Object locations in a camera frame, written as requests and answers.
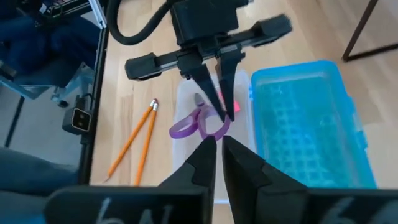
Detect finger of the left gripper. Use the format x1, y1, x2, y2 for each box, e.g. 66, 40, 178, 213
215, 50, 247, 123
185, 63, 227, 123

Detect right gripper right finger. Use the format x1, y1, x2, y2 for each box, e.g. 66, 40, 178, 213
221, 135, 309, 224

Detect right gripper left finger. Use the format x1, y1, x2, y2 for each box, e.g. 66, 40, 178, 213
158, 135, 218, 224

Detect pink eraser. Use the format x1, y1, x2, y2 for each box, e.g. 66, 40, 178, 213
217, 89, 242, 113

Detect purple handled scissors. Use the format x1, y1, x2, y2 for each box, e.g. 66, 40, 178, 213
169, 92, 233, 141

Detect orange pencil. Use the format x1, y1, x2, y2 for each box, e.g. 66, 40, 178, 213
106, 98, 159, 182
134, 102, 160, 187

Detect clear pencil box blue lid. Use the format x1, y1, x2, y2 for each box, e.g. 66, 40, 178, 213
172, 60, 377, 205

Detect black table edge bar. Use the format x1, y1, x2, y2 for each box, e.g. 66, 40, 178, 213
76, 27, 110, 185

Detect grey office chair base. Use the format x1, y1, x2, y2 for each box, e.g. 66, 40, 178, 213
0, 58, 96, 108

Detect person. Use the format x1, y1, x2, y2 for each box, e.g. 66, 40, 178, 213
0, 0, 102, 90

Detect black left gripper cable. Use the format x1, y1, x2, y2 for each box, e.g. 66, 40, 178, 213
105, 0, 177, 46

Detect silver aluminium bracket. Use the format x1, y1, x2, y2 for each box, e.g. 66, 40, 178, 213
88, 0, 108, 29

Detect small black table camera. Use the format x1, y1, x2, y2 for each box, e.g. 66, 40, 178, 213
62, 106, 93, 136

